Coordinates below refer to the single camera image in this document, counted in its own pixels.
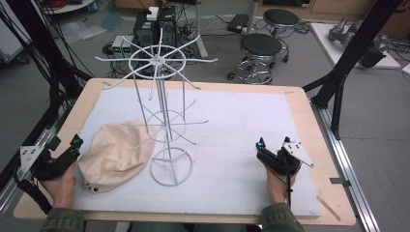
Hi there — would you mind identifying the person's right hand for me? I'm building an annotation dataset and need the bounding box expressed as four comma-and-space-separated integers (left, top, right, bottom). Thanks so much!
265, 163, 303, 206

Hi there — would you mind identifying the white wire hat rack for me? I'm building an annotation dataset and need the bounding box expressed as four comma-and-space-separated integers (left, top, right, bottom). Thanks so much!
94, 27, 220, 188

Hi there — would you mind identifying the clear plastic sheet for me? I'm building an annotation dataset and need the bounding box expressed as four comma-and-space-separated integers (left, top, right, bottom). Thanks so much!
60, 18, 108, 44

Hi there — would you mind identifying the grey metal table leg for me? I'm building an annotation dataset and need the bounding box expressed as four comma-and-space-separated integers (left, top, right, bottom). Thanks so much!
192, 0, 210, 60
246, 0, 260, 35

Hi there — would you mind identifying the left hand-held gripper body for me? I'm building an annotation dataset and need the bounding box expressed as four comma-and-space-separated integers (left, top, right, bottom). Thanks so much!
19, 144, 80, 182

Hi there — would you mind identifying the grey tape strip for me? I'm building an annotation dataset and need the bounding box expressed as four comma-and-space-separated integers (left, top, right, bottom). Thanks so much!
329, 176, 352, 189

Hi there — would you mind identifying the black flat device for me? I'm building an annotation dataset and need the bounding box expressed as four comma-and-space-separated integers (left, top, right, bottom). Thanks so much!
225, 13, 250, 34

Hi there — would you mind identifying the white foam mat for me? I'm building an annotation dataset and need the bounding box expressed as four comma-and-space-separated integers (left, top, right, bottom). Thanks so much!
73, 86, 322, 219

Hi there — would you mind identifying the wooden stick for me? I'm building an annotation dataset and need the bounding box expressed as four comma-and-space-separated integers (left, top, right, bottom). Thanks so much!
316, 195, 342, 222

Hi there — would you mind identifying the beige cap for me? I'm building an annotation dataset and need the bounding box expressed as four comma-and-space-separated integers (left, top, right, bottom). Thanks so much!
77, 120, 158, 194

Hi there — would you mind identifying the small black round stool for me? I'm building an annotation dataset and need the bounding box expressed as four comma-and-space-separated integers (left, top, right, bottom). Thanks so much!
262, 8, 302, 39

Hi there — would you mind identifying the large black round stool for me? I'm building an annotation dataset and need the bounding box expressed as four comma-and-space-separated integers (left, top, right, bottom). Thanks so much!
226, 33, 290, 86

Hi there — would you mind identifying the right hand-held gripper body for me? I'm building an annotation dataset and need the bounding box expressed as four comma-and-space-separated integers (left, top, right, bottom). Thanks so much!
256, 140, 315, 177

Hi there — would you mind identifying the grey box with green light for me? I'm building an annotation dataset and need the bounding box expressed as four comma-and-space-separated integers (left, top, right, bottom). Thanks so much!
111, 35, 126, 55
121, 35, 135, 55

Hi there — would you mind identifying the white board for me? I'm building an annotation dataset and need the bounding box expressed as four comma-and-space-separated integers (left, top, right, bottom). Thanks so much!
309, 21, 402, 71

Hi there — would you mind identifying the white cabinet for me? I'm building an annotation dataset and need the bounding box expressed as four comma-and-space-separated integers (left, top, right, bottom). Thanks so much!
0, 4, 34, 64

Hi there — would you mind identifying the aluminium rail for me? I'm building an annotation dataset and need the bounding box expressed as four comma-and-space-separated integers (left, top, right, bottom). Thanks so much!
309, 101, 383, 232
0, 105, 73, 220

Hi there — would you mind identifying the round white table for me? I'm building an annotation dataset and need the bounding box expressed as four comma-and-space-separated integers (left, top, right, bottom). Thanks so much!
41, 0, 99, 15

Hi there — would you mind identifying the person's left hand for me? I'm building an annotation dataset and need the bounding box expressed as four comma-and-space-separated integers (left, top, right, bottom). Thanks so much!
40, 159, 78, 209

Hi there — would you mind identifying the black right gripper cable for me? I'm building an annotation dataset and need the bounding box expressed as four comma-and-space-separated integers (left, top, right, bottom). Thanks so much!
284, 173, 295, 209

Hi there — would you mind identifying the white box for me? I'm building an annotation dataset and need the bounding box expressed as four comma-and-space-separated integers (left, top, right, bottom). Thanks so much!
146, 6, 161, 21

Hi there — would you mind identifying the black frame post with cables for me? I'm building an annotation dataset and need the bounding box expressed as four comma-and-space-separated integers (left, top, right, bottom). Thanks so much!
0, 0, 95, 194

